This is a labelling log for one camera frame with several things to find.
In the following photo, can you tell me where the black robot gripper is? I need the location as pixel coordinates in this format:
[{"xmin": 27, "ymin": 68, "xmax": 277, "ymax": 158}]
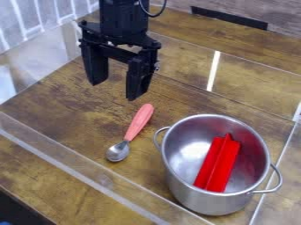
[{"xmin": 79, "ymin": 0, "xmax": 162, "ymax": 101}]

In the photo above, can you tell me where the silver metal pot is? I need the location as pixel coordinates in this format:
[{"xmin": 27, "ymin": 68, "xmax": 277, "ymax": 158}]
[{"xmin": 152, "ymin": 114, "xmax": 283, "ymax": 216}]

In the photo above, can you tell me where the red plastic block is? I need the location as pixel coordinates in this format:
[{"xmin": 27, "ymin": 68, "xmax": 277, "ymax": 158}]
[{"xmin": 193, "ymin": 134, "xmax": 241, "ymax": 192}]

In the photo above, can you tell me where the white tape strip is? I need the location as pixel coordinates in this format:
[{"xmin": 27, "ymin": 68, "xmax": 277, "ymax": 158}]
[{"xmin": 206, "ymin": 51, "xmax": 221, "ymax": 91}]

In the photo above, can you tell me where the clear acrylic front barrier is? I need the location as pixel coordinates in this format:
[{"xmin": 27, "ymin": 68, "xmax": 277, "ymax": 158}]
[{"xmin": 0, "ymin": 112, "xmax": 215, "ymax": 225}]

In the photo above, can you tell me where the black strip on wall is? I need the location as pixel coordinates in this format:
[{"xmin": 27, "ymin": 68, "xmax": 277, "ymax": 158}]
[{"xmin": 190, "ymin": 6, "xmax": 267, "ymax": 30}]

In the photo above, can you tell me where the spoon with pink handle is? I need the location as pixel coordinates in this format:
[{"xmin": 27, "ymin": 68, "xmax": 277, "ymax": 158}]
[{"xmin": 106, "ymin": 104, "xmax": 154, "ymax": 163}]

